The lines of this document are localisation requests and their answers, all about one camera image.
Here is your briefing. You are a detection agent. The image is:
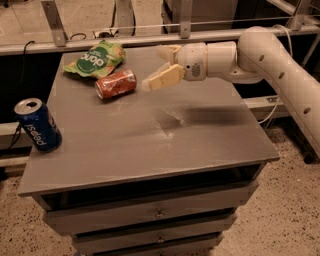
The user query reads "red coke can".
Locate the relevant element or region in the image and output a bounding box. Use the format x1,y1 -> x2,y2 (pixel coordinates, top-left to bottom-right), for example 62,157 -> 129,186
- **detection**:
95,69 -> 137,99

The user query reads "blue pepsi can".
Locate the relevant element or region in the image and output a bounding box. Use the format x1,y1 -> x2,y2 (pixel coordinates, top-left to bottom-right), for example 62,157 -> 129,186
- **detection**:
14,98 -> 62,152

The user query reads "grey drawer cabinet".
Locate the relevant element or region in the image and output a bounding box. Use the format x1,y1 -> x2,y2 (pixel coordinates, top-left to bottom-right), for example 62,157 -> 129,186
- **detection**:
17,42 -> 281,256

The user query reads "metal railing bar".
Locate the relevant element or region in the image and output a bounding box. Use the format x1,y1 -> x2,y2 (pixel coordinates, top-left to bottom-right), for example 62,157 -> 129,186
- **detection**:
0,23 -> 320,57

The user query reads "black cable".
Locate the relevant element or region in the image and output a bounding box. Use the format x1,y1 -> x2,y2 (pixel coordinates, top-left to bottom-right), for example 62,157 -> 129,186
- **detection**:
8,40 -> 36,149

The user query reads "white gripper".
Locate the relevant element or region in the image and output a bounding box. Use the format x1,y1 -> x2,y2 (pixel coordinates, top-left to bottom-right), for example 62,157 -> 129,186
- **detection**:
141,43 -> 207,91

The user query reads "grey drawer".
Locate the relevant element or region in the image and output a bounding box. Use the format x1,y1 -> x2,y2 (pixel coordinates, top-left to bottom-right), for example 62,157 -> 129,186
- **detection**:
44,180 -> 258,235
88,233 -> 223,256
73,213 -> 237,254

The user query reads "bottom grey drawer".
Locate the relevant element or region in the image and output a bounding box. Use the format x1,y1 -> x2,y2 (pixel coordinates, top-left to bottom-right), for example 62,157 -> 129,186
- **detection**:
88,233 -> 223,256

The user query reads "top grey drawer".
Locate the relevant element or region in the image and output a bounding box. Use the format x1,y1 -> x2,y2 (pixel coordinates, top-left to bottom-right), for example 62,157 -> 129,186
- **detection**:
44,180 -> 258,235

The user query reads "green chip bag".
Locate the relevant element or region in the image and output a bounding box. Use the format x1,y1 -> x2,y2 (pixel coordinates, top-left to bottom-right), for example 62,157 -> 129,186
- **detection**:
64,40 -> 126,79

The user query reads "middle grey drawer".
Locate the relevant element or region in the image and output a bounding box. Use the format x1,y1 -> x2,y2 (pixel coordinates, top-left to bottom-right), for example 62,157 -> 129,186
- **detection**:
73,213 -> 237,254

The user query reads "white cable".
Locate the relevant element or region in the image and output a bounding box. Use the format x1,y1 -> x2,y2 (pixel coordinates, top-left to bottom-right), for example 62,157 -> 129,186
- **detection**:
258,23 -> 294,126

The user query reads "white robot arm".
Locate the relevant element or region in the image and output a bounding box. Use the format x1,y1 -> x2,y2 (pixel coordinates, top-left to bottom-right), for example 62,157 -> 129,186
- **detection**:
142,27 -> 320,156

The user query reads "white power strip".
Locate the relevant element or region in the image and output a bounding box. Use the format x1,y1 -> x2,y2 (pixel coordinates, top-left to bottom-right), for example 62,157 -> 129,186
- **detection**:
93,29 -> 118,38

